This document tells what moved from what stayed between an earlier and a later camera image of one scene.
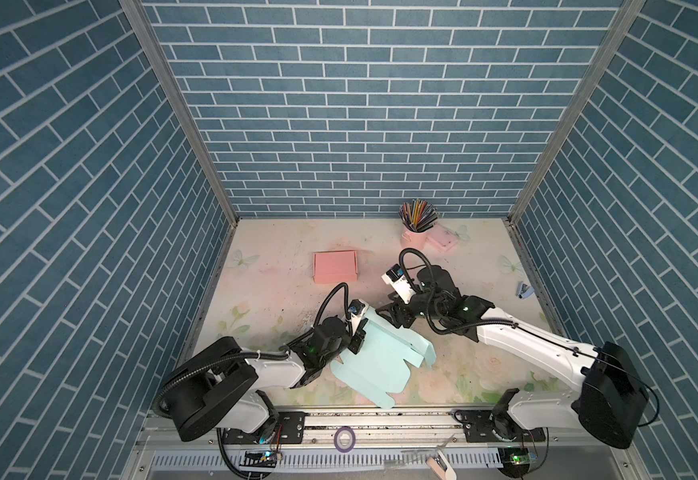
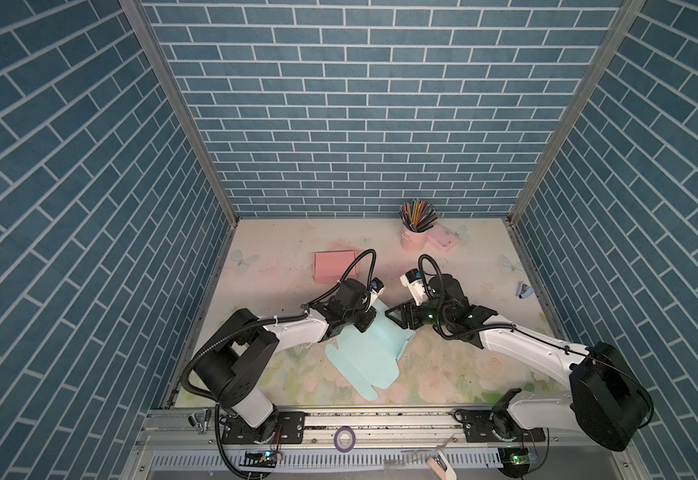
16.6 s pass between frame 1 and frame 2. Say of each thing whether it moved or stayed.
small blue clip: stayed
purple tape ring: stayed
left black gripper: moved
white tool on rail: stayed
